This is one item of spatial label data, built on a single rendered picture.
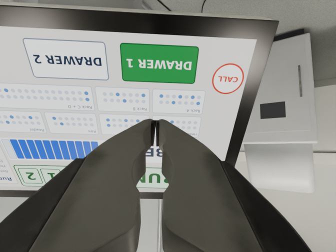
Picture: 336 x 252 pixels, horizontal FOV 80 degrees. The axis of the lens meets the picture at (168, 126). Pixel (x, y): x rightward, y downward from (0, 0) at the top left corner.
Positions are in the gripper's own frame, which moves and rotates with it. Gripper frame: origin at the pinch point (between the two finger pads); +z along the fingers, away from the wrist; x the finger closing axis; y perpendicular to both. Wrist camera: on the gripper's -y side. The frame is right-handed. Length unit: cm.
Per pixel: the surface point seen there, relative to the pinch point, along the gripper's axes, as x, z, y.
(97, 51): -7.2, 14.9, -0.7
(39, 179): -20.0, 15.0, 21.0
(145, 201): -7, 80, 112
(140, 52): -2.2, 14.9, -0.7
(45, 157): -17.8, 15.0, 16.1
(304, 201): 210, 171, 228
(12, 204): -57, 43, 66
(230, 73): 9.2, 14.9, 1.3
